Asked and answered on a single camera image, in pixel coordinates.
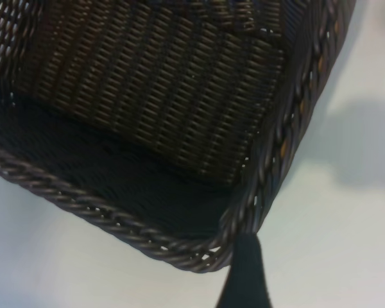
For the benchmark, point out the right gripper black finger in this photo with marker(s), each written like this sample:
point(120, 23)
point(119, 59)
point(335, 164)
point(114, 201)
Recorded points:
point(247, 279)

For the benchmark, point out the dark brown woven basket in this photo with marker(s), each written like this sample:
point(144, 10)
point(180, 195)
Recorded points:
point(147, 112)

